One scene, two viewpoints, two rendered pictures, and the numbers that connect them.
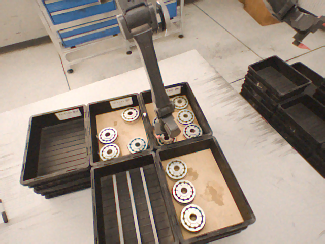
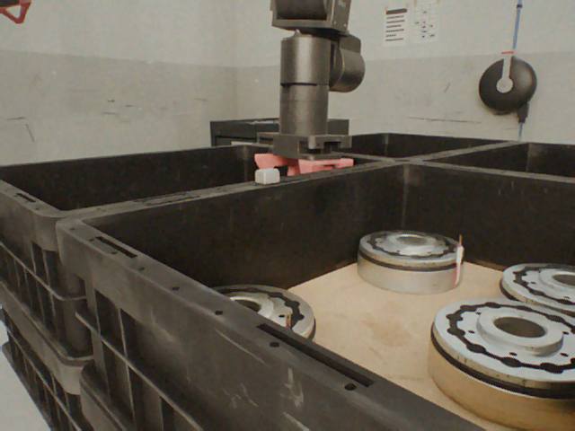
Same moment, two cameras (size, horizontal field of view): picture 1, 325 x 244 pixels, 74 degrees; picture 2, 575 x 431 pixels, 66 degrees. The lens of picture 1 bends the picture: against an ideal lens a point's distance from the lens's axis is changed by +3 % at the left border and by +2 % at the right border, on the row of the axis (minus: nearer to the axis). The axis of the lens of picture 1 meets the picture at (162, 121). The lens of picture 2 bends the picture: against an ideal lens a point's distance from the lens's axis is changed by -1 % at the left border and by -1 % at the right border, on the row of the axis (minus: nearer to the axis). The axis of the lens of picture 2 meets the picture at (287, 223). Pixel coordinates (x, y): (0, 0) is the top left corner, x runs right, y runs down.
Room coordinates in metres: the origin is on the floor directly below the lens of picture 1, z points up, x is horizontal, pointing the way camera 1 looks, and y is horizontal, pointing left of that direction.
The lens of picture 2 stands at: (0.90, 0.43, 1.00)
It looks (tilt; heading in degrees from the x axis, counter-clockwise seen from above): 16 degrees down; 237
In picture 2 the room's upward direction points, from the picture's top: straight up
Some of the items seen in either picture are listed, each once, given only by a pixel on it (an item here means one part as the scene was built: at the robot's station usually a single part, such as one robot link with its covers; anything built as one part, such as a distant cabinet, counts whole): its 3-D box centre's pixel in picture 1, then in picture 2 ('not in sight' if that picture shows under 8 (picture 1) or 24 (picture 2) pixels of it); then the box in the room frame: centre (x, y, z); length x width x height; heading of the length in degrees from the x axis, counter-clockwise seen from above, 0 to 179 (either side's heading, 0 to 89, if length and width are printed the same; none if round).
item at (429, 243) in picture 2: (137, 145); (411, 241); (0.57, 0.14, 0.86); 0.05 x 0.05 x 0.01
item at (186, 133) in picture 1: (192, 131); not in sight; (0.62, -0.16, 0.86); 0.10 x 0.10 x 0.01
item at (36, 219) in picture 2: (172, 112); (192, 174); (0.72, -0.06, 0.92); 0.40 x 0.30 x 0.02; 11
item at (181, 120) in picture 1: (185, 116); not in sight; (0.73, -0.13, 0.86); 0.10 x 0.10 x 0.01
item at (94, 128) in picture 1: (120, 131); (422, 293); (0.66, 0.23, 0.87); 0.40 x 0.30 x 0.11; 11
